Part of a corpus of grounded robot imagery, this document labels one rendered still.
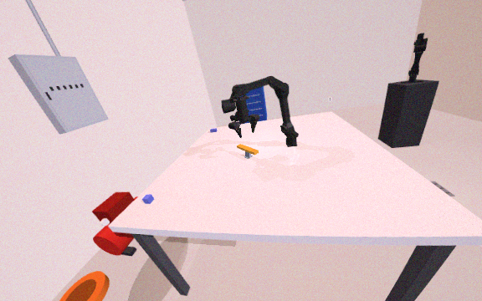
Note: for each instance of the orange bar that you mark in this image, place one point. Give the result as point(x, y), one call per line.
point(248, 149)

